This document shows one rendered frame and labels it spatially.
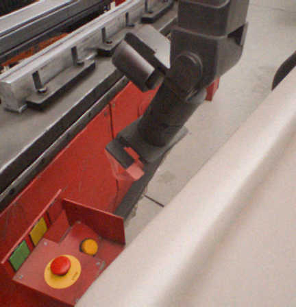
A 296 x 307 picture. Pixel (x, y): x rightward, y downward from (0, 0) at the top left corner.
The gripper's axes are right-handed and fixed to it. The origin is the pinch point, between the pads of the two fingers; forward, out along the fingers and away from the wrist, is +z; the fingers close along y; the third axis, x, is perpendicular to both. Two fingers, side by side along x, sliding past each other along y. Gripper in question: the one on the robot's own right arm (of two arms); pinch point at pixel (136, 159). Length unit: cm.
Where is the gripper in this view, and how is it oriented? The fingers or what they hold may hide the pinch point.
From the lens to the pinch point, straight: 54.9
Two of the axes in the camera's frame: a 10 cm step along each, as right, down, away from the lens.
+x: 7.1, 7.0, -1.0
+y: -6.1, 5.3, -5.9
